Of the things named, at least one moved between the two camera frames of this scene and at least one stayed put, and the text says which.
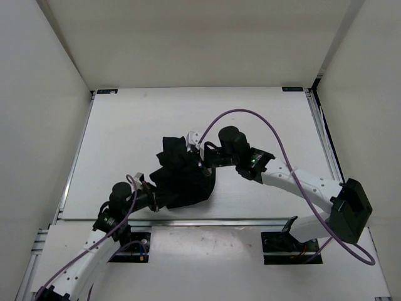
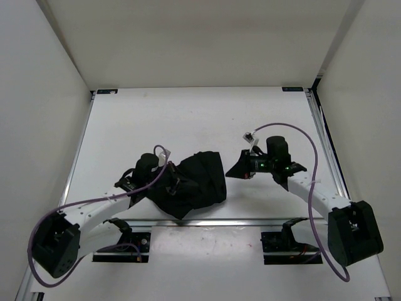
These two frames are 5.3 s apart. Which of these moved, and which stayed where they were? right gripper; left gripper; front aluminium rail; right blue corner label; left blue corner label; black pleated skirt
Moved: left gripper; right gripper; black pleated skirt
Stayed: left blue corner label; right blue corner label; front aluminium rail
